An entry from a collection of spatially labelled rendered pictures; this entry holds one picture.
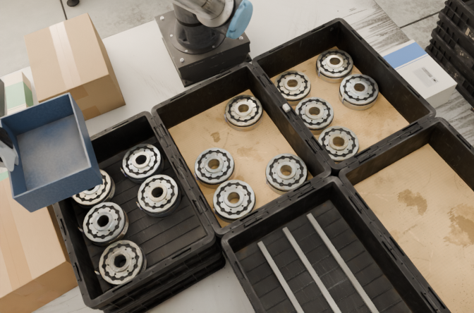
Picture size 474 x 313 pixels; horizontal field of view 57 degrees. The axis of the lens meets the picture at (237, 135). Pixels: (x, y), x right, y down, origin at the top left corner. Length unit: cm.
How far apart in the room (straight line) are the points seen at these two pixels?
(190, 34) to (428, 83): 72
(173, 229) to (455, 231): 65
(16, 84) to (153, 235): 78
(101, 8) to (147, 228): 208
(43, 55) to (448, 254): 126
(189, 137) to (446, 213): 66
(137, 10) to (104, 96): 151
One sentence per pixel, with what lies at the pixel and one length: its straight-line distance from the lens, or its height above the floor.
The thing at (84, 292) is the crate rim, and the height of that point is 93.
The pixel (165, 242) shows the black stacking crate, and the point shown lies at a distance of 108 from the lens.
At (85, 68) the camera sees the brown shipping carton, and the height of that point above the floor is 86.
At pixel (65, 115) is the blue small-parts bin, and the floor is 107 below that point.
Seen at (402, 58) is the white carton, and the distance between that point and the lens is 142.
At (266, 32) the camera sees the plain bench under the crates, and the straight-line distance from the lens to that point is 159.
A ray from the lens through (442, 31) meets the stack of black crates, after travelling 208.
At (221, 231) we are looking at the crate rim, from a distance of 95.
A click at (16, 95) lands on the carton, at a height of 76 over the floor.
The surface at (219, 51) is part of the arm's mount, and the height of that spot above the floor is 80.
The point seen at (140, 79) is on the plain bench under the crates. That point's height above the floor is 70.
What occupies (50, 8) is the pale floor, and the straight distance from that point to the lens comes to 316.
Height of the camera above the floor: 182
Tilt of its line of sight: 58 degrees down
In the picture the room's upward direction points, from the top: 11 degrees counter-clockwise
